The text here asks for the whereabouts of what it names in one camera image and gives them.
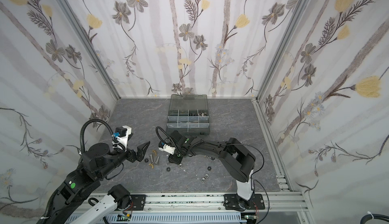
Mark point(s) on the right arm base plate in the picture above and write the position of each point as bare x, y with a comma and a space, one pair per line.
234, 202

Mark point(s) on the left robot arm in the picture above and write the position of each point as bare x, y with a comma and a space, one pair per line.
95, 165

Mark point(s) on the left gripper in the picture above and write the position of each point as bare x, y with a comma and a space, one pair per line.
140, 153

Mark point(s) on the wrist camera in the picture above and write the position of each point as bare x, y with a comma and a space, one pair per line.
120, 137
166, 148

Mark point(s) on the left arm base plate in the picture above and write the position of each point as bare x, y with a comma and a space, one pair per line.
138, 202

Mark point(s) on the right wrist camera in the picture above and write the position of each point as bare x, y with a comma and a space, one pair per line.
166, 148

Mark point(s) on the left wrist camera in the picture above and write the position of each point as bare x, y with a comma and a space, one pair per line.
120, 137

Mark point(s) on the white cable duct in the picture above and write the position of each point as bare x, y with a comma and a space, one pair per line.
178, 218

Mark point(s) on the silver nut pair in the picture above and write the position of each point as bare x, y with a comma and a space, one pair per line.
204, 178

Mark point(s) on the aluminium front rail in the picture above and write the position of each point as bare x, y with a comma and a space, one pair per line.
213, 202

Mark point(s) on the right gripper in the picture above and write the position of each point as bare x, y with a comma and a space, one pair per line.
175, 156

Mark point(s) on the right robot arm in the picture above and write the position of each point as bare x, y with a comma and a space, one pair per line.
237, 159

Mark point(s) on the green compartment organizer box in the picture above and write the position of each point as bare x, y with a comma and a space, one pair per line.
188, 114

